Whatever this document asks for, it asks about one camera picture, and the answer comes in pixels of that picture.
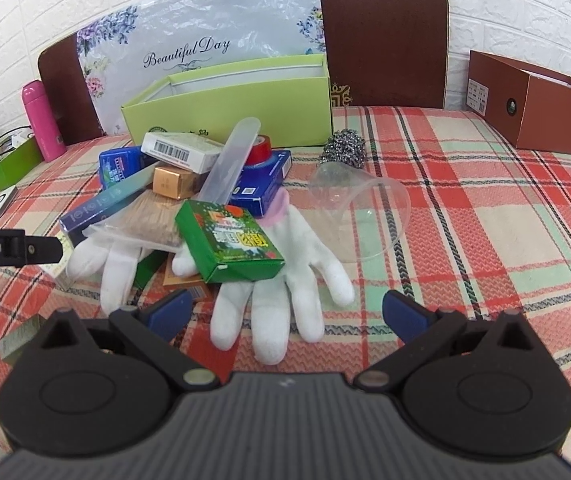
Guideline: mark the red tape roll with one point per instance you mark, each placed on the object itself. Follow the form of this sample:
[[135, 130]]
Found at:
[[260, 150]]

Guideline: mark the plaid cloth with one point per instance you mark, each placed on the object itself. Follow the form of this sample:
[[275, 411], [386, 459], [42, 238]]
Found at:
[[490, 240]]

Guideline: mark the white flat device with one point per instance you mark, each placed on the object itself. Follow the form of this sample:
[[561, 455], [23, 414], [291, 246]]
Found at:
[[0, 205]]

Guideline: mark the small gold box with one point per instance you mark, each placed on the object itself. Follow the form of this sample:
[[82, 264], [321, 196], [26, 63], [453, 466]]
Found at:
[[173, 182]]

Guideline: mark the small clear plastic box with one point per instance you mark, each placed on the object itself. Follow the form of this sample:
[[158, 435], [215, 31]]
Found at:
[[20, 337]]

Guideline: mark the light green storage box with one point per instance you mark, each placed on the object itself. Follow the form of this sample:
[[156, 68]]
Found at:
[[225, 110]]

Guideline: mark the clear plastic tube case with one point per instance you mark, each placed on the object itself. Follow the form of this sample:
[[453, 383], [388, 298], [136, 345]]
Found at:
[[230, 160]]

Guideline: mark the blue box with green print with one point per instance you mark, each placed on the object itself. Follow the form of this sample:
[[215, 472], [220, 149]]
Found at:
[[115, 165]]

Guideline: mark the long dark blue box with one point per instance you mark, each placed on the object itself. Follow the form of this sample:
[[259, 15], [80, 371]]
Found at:
[[100, 205]]

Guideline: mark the blue box with white trim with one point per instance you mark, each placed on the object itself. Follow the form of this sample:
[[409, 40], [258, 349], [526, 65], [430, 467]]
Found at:
[[260, 185]]

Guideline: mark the floral clear plastic bag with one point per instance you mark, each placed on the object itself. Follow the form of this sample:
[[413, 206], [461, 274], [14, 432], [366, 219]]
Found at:
[[190, 25]]

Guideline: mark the orange flat box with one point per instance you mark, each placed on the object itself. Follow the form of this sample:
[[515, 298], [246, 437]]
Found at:
[[185, 287]]

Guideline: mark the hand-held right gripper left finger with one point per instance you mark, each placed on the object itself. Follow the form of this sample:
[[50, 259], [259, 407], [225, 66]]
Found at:
[[170, 312]]

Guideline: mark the white box with barcode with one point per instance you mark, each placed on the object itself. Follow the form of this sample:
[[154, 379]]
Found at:
[[180, 152]]

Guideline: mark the brown wooden headboard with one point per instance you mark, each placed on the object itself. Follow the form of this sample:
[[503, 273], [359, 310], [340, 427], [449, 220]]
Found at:
[[385, 35]]

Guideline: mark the white glove with pink cuff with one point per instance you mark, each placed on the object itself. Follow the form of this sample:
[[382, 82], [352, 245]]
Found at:
[[265, 310]]

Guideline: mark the bag of toothpicks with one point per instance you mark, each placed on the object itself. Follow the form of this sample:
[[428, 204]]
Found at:
[[150, 220]]

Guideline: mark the clear plastic cup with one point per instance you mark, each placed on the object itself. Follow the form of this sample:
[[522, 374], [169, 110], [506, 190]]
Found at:
[[365, 210]]

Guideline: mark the small green open box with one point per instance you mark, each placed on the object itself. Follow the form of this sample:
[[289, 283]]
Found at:
[[5, 170]]

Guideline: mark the brown shoe box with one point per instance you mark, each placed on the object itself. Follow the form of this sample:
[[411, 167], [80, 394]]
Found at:
[[555, 115]]

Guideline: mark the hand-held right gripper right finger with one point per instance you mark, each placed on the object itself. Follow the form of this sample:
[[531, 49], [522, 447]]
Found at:
[[405, 316]]

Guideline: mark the steel wool scrubber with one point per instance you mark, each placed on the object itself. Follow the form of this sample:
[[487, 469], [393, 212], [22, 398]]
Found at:
[[344, 150]]

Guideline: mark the small green printed box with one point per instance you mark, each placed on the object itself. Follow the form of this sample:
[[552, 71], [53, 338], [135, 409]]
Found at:
[[225, 245]]

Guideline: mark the pink thermos bottle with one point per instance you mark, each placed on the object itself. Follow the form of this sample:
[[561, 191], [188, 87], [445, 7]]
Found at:
[[42, 120]]

